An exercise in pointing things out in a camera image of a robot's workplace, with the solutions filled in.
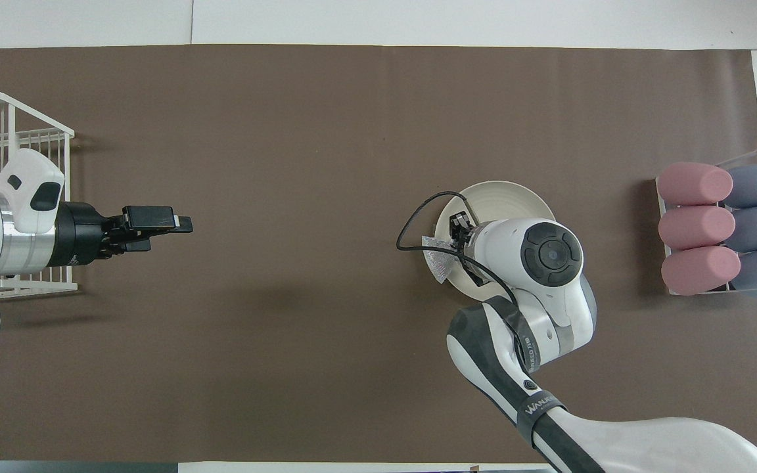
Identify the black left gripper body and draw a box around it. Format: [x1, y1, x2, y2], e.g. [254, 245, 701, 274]
[47, 202, 126, 267]

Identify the silver mesh scrubbing sponge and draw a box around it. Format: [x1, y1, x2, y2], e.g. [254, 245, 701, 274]
[421, 235, 462, 284]

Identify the white round plate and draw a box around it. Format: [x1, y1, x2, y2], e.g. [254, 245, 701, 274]
[423, 181, 557, 303]

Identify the brown paper table mat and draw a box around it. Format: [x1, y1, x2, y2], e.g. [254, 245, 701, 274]
[0, 44, 757, 464]

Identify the pink plastic cup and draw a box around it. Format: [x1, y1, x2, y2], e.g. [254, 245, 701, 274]
[661, 246, 742, 296]
[658, 206, 736, 250]
[656, 162, 734, 206]

